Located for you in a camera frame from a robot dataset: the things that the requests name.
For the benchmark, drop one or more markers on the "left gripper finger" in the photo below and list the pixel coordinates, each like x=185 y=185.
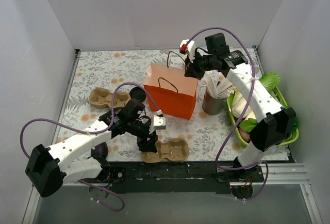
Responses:
x=143 y=146
x=151 y=147

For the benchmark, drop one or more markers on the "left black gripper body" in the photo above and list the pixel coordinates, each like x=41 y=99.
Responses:
x=147 y=141

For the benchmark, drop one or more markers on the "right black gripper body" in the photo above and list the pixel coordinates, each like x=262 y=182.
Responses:
x=191 y=67

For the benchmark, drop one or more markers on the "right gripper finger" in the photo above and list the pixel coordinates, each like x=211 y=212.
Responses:
x=190 y=72
x=199 y=74

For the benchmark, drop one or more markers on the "brown cardboard cup carrier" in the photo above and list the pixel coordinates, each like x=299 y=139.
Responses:
x=175 y=150

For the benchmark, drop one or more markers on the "orange paper bag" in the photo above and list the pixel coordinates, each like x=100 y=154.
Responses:
x=170 y=91

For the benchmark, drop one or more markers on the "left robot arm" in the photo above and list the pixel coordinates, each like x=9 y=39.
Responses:
x=50 y=167

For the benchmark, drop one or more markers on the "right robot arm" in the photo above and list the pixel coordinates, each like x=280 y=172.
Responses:
x=274 y=122

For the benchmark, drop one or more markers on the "white wrapped straws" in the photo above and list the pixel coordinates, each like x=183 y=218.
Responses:
x=217 y=86

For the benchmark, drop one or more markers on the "grey straw holder cup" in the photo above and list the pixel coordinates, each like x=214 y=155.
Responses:
x=212 y=106

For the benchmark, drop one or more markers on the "green plastic basket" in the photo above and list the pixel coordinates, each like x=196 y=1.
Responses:
x=292 y=138

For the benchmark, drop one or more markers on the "purple eggplant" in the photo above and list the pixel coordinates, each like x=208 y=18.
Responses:
x=100 y=150

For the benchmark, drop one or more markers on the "white radish toy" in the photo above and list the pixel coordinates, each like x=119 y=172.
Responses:
x=238 y=105

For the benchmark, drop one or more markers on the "floral tablecloth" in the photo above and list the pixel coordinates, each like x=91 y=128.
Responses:
x=205 y=134

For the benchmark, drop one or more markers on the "napa cabbage toy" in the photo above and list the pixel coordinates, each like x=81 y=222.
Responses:
x=270 y=80

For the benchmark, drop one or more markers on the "pink sweet potato toy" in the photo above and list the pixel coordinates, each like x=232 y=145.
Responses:
x=245 y=135

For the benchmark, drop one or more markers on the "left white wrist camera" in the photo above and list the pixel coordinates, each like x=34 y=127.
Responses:
x=159 y=123

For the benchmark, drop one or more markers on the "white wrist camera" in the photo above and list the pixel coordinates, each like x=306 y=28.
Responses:
x=187 y=48
x=159 y=123

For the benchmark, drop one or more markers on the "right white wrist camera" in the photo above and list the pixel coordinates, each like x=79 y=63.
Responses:
x=187 y=48

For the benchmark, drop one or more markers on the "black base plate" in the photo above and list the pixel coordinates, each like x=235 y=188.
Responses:
x=175 y=177

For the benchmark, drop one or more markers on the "aluminium frame rail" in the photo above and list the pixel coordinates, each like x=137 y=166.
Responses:
x=284 y=197

